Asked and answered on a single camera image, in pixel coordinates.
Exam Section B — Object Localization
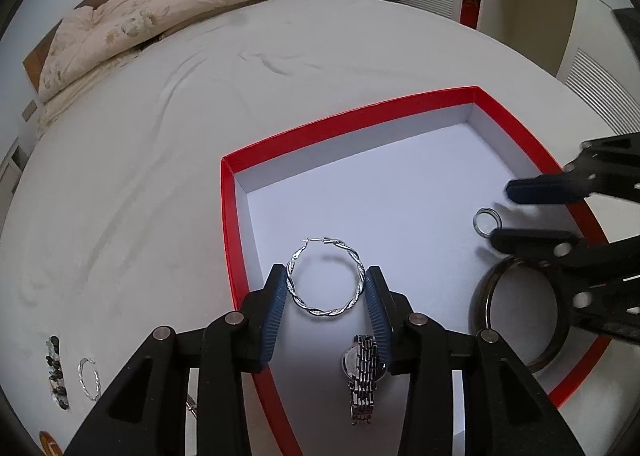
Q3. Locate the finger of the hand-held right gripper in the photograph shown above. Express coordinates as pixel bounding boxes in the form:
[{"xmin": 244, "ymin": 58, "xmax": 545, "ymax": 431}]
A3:
[
  {"xmin": 506, "ymin": 133, "xmax": 640, "ymax": 207},
  {"xmin": 490, "ymin": 228, "xmax": 640, "ymax": 342}
]

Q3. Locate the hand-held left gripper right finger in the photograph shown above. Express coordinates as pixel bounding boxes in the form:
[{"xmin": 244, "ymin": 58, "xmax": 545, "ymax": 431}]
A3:
[{"xmin": 365, "ymin": 266, "xmax": 588, "ymax": 456}]

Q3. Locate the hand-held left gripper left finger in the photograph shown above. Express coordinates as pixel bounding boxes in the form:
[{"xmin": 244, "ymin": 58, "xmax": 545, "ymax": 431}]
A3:
[{"xmin": 62, "ymin": 263, "xmax": 288, "ymax": 456}]

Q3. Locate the twisted silver hoop earring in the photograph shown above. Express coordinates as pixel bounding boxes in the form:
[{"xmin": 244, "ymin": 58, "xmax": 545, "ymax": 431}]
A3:
[
  {"xmin": 286, "ymin": 237, "xmax": 363, "ymax": 319},
  {"xmin": 77, "ymin": 358, "xmax": 102, "ymax": 402}
]

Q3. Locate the small silver finger ring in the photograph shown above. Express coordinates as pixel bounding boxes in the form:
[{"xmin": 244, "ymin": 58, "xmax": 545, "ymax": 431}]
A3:
[{"xmin": 472, "ymin": 207, "xmax": 502, "ymax": 238}]

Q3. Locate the silver link wristwatch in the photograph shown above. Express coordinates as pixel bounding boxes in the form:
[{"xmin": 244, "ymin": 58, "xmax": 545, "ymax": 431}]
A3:
[{"xmin": 341, "ymin": 334, "xmax": 388, "ymax": 426}]

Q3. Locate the dark metal bangle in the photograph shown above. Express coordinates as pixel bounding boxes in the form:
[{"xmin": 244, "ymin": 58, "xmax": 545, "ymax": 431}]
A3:
[{"xmin": 469, "ymin": 256, "xmax": 571, "ymax": 374}]

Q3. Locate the red cardboard box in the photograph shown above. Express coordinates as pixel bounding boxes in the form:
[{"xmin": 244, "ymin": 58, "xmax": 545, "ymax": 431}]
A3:
[{"xmin": 220, "ymin": 85, "xmax": 613, "ymax": 456}]

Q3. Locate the dark and pale beaded bracelet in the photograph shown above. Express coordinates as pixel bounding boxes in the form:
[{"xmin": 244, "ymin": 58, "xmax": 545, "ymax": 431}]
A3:
[{"xmin": 44, "ymin": 335, "xmax": 71, "ymax": 411}]

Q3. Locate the amber brown bangle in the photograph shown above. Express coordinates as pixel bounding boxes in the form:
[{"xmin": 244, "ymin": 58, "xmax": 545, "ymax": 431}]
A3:
[{"xmin": 39, "ymin": 431, "xmax": 63, "ymax": 456}]

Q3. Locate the white bed sheet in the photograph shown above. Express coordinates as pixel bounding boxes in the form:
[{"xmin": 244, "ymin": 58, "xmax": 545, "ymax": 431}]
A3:
[{"xmin": 0, "ymin": 0, "xmax": 640, "ymax": 456}]

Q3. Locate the white open wardrobe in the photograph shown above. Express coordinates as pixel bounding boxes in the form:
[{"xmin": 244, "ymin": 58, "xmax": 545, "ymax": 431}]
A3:
[{"xmin": 475, "ymin": 0, "xmax": 640, "ymax": 137}]

